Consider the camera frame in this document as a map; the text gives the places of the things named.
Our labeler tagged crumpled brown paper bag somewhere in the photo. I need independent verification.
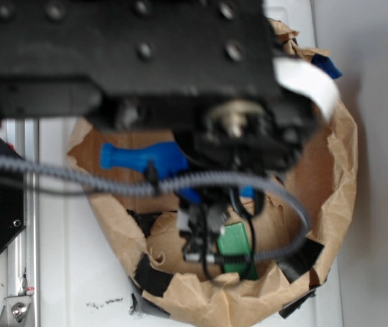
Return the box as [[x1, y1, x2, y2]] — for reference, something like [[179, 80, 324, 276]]
[[66, 17, 359, 327]]

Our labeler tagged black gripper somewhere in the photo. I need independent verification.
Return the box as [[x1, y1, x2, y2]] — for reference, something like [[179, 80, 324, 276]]
[[175, 102, 319, 262]]

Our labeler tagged aluminium frame rail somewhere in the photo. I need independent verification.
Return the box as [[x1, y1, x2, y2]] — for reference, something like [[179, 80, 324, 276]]
[[0, 119, 41, 326]]

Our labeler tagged blue plastic bottle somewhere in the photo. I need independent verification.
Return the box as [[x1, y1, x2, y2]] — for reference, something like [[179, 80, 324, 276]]
[[100, 142, 239, 204]]

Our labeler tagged white ribbon cable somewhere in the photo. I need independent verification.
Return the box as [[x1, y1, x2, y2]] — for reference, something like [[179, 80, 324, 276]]
[[272, 56, 340, 123]]

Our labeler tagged green rectangular block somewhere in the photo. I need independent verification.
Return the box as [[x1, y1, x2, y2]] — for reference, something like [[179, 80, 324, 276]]
[[217, 222, 258, 281]]

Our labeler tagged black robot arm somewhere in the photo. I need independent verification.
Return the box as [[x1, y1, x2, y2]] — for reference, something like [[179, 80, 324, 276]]
[[0, 1, 320, 263]]

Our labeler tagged blue tape piece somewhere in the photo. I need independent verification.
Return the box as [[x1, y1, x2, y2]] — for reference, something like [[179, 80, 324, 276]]
[[311, 54, 343, 80]]

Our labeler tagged grey braided cable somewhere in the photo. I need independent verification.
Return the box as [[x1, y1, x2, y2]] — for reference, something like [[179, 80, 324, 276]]
[[0, 153, 312, 265]]

